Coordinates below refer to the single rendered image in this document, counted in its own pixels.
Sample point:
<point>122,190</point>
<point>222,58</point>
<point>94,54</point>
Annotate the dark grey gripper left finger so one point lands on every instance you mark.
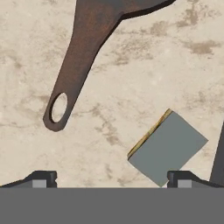
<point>43,178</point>

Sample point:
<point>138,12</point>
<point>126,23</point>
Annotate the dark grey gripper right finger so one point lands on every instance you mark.
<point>182,177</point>

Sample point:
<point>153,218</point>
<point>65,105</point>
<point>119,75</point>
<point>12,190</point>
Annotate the grey and yellow sponge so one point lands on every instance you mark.
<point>170,147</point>

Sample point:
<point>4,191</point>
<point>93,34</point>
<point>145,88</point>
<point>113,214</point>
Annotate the rusty brown cast-iron pan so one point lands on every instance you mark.
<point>84,43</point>

